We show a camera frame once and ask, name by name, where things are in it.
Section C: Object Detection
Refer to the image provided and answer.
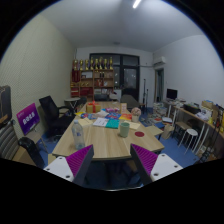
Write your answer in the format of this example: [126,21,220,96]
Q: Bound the pink flowers in white pot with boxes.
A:
[130,106,142,123]

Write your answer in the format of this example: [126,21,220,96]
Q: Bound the dark glass door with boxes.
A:
[89,53,140,101]

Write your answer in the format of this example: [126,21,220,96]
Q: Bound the black computer monitor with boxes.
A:
[166,88,179,101]

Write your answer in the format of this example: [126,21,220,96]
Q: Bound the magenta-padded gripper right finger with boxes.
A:
[129,143,184,186]

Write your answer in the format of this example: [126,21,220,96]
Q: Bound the pile of books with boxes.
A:
[146,101,168,126]

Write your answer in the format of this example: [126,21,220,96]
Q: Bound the pale yellow envelope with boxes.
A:
[128,120,142,131]

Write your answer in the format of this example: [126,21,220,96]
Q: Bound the black office chair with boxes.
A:
[38,95,76,138]

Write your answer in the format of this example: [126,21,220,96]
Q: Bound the white round stool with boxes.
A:
[177,128,199,154]

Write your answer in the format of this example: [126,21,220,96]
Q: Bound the small round table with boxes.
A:
[64,97,81,111]

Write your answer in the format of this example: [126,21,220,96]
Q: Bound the dark grey chair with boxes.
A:
[94,93,110,102]

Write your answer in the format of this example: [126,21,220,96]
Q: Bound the white book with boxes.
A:
[92,117,110,128]

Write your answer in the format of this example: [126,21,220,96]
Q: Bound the black printer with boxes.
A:
[182,103,202,115]

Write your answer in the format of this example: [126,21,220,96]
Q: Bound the black microphone stand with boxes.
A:
[142,78,149,108]

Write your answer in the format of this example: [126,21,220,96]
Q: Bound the white wall air conditioner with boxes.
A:
[152,55,167,67]

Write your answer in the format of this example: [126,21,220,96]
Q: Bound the long cluttered side desk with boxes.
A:
[163,99,224,158]

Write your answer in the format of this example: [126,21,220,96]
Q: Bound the blue book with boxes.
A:
[104,112,122,120]

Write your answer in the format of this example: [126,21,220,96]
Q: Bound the yellow gift box red ribbon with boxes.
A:
[85,100,102,114]

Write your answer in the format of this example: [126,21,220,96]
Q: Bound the purple sign board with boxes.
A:
[16,102,41,136]

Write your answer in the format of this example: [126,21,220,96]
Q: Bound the wooden stool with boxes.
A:
[173,120,193,143]

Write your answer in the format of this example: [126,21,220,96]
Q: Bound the striped chair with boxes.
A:
[0,121,21,161]

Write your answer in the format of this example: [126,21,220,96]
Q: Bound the green cup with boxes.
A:
[119,121,131,139]

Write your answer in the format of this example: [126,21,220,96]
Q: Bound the orange book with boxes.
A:
[118,113,133,122]

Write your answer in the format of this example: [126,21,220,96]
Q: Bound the cream box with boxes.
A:
[78,117,94,128]

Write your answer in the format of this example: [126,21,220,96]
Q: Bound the brown armchair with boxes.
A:
[120,94,141,109]

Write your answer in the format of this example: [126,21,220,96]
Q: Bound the tan upright box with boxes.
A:
[119,102,128,114]

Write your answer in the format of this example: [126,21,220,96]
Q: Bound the pink package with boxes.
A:
[105,107,120,114]

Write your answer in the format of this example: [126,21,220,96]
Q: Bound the wooden shelf unit with trophies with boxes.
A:
[69,57,115,99]

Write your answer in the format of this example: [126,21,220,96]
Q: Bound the black chair armrest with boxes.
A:
[18,136,46,169]

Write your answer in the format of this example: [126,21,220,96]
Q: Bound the colourful picture book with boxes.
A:
[79,112,98,120]

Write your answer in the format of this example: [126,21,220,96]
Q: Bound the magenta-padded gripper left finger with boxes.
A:
[43,144,95,187]

